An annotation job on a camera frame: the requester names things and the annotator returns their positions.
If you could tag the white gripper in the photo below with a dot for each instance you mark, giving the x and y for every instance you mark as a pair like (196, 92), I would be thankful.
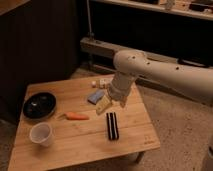
(118, 90)

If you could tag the black striped eraser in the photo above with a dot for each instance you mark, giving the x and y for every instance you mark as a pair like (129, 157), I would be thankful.
(113, 133)

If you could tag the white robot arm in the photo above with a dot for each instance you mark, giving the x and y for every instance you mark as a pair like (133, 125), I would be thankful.
(193, 82)

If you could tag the blue sponge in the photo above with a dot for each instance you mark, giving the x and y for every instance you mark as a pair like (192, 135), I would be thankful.
(95, 97)

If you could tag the small white bottle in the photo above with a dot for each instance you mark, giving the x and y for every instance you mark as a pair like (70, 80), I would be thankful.
(101, 83)

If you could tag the orange carrot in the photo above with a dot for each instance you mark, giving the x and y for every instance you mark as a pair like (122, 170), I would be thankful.
(74, 116)

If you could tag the metal beam base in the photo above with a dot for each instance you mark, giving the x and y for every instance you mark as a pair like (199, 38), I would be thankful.
(105, 49)

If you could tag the wooden table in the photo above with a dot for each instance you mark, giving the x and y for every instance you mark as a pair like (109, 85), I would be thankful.
(81, 141)

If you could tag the metal vertical pole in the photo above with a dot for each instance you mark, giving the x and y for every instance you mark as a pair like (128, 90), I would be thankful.
(90, 32)

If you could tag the black bowl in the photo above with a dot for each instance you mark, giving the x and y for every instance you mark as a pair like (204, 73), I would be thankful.
(39, 105)

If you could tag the wooden shelf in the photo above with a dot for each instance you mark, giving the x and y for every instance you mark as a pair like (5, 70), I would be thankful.
(176, 7)

